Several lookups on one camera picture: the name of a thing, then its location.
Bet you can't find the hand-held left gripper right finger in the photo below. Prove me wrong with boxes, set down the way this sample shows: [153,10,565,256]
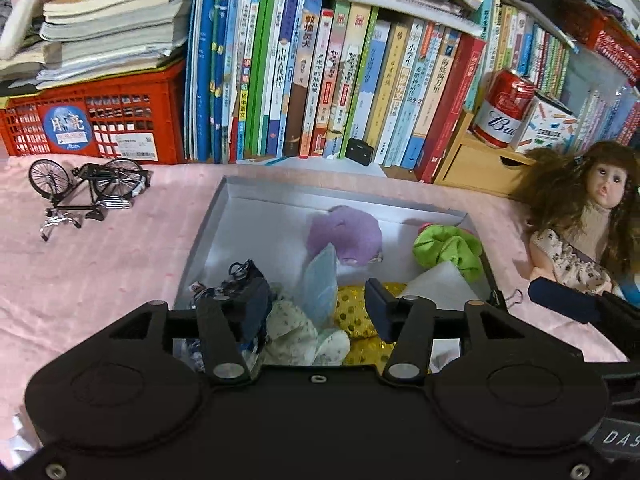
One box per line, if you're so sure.
[364,277,511,386]

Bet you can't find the purple fluffy plush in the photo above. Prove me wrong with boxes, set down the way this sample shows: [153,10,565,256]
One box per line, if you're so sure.
[306,205,385,266]

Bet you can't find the black mini bag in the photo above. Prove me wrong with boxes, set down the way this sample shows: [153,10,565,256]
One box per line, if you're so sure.
[345,137,373,167]

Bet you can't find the white printed carton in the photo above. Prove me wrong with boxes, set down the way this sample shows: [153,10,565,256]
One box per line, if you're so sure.
[515,94,581,153]

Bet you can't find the black model bicycle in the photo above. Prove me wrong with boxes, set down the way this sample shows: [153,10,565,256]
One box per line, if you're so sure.
[28,158,154,222]

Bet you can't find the blue plush toy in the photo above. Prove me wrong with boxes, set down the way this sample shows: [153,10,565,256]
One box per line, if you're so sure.
[616,271,640,302]

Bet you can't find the black binder clip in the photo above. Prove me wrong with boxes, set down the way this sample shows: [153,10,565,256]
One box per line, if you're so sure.
[492,287,524,311]

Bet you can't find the brown-haired doll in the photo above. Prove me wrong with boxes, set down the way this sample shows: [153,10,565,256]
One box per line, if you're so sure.
[512,141,640,297]

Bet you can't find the row of red blue workbooks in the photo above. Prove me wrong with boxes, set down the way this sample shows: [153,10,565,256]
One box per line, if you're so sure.
[560,75,640,148]

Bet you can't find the yellow sequin pouch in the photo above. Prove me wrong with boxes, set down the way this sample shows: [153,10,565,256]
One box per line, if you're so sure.
[334,282,408,366]

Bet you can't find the red mesh basket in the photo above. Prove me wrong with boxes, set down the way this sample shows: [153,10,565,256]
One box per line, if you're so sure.
[560,0,640,83]

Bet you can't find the light blue mesh cloth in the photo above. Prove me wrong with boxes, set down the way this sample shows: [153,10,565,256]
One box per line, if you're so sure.
[300,242,338,328]

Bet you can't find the row of upright books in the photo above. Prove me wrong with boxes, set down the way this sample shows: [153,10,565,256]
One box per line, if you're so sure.
[184,0,487,183]

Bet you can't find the dark blue patterned cloth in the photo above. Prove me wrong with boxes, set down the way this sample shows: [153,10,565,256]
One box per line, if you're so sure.
[190,259,273,356]

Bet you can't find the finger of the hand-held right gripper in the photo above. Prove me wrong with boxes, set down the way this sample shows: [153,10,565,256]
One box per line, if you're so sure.
[528,277,606,326]

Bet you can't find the red plastic crate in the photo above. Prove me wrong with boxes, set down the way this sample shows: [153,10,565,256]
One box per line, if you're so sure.
[0,57,187,165]

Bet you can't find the wooden drawer box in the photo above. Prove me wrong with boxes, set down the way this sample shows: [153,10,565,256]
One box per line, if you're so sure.
[432,110,538,198]

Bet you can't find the small silver metal toy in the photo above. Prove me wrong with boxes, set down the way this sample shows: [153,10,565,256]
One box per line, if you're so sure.
[39,208,83,242]

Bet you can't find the white paper piece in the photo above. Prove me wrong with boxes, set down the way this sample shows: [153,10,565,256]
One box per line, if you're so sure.
[397,262,481,303]

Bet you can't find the white floral cloth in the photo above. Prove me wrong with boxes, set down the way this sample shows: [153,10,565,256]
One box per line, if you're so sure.
[262,292,351,366]

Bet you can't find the green fabric scrunchie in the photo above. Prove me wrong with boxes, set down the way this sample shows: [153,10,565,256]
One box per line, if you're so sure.
[412,225,483,283]

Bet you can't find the silver cardboard box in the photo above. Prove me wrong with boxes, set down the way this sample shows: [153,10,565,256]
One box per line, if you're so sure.
[172,175,503,373]

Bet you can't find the red beer can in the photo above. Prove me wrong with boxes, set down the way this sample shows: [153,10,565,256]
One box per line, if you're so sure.
[472,69,537,149]

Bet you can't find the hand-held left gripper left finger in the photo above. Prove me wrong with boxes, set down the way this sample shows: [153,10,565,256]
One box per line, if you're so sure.
[107,276,273,386]

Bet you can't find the stack of worn books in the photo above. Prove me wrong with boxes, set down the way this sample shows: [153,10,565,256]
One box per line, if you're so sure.
[0,0,193,93]

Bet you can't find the row of slim colourful books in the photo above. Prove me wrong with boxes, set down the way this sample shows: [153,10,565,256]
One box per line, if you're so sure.
[480,0,571,111]

